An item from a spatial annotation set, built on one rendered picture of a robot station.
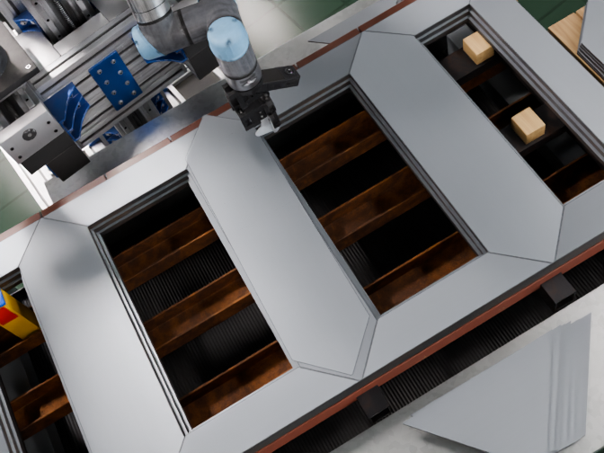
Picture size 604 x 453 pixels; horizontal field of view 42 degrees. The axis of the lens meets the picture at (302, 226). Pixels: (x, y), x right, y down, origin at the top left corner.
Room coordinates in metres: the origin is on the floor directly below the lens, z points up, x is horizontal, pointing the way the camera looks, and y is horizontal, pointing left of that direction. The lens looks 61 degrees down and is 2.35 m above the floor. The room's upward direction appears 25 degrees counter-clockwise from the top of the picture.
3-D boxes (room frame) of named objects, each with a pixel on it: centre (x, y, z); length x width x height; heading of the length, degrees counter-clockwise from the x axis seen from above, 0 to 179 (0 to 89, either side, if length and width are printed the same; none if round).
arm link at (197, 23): (1.20, -0.01, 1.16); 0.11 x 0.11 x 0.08; 85
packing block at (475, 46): (1.12, -0.57, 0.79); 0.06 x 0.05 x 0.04; 7
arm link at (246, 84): (1.10, -0.02, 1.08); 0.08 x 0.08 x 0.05
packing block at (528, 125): (0.86, -0.56, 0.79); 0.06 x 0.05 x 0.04; 7
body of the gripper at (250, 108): (1.10, -0.01, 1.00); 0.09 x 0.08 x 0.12; 97
